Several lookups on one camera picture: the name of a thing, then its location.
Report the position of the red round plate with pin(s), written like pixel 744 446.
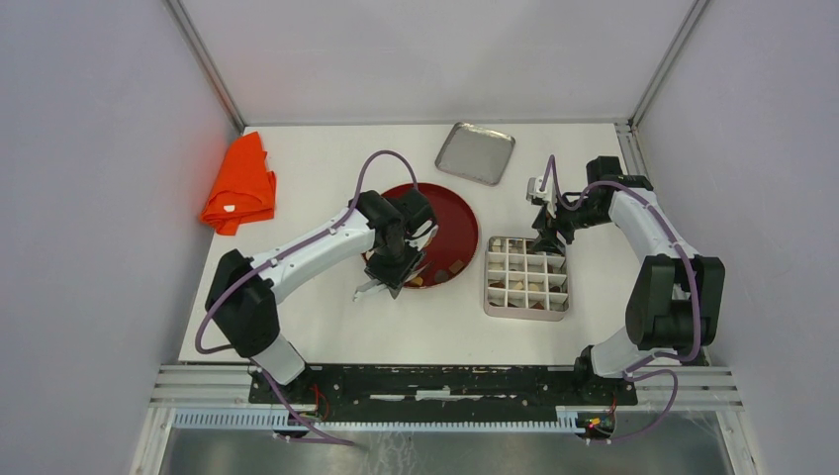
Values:
pixel 459 223

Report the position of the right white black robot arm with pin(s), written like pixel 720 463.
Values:
pixel 673 308

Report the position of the pink tin box with dividers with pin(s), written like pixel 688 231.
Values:
pixel 521 283

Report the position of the dark round chocolate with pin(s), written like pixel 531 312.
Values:
pixel 441 276

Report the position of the silver serving tongs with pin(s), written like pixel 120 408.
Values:
pixel 374 286

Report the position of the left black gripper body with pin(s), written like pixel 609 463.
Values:
pixel 392 267

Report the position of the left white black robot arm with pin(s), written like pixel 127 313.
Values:
pixel 246 291

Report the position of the brown chocolate piece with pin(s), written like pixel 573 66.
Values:
pixel 456 267

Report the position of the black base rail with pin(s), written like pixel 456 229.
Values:
pixel 356 393

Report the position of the silver tin lid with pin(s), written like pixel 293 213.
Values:
pixel 475 153

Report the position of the orange folded cloth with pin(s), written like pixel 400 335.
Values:
pixel 244 191

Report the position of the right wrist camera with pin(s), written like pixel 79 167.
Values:
pixel 540 191

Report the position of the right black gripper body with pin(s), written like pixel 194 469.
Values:
pixel 568 221

